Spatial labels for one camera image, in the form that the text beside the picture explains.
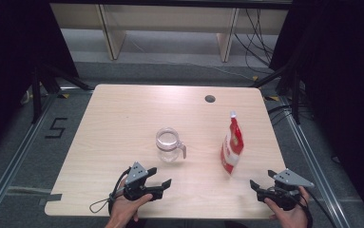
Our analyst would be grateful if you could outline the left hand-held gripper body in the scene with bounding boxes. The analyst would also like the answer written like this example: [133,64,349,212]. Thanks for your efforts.
[122,161,164,202]

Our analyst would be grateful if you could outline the black floor cables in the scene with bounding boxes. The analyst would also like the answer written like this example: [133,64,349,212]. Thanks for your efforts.
[266,104,314,125]

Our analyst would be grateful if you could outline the light wooden shelf unit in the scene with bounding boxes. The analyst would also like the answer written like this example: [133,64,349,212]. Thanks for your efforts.
[49,3,290,64]

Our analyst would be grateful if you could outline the aluminium floor rail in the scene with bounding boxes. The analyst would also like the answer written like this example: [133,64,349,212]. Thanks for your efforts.
[279,96,353,228]
[0,93,59,224]

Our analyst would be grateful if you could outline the thin cord loop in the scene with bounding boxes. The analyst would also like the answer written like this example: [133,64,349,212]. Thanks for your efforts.
[88,197,111,214]

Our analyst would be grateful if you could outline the black metal stand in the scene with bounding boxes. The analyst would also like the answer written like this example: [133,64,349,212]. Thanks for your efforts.
[30,62,93,125]
[250,63,302,125]

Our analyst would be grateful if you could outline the grey tape strip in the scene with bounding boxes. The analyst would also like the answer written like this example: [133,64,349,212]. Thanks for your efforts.
[38,193,63,206]

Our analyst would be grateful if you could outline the person's right hand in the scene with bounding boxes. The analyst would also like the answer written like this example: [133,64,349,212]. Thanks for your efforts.
[263,186,311,228]

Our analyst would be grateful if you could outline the bundle of black hanging cables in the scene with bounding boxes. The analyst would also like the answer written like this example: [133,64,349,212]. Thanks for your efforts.
[233,9,277,68]

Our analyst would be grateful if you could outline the red and white refill pouch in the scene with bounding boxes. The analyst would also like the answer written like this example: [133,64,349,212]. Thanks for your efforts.
[220,110,245,177]

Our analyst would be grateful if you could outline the white floor cable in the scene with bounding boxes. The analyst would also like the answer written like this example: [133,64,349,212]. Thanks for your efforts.
[128,37,255,81]

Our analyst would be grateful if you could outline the black curtain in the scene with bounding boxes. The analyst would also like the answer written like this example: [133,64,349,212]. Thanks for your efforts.
[268,0,364,219]
[0,0,80,161]

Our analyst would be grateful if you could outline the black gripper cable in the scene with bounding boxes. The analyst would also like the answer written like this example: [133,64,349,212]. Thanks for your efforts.
[297,185,340,228]
[107,166,132,214]

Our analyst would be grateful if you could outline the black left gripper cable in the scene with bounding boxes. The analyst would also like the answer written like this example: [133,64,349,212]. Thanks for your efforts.
[107,166,132,214]

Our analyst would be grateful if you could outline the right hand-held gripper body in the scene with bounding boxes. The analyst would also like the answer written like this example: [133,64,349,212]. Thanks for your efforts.
[257,168,316,212]

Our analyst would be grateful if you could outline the person's left hand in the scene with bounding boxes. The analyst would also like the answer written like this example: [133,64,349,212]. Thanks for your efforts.
[108,177,154,223]

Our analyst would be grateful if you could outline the clear jar lid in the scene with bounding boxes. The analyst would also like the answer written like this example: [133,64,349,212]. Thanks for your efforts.
[156,126,181,150]

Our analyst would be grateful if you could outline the grey floor cable cover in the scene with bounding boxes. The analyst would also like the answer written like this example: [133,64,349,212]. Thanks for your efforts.
[0,185,52,196]

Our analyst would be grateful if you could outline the clear glass jar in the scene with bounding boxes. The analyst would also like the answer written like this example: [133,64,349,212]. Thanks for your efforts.
[155,126,188,163]

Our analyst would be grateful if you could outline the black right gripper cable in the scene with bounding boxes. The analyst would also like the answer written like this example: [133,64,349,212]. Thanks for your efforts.
[297,185,340,228]

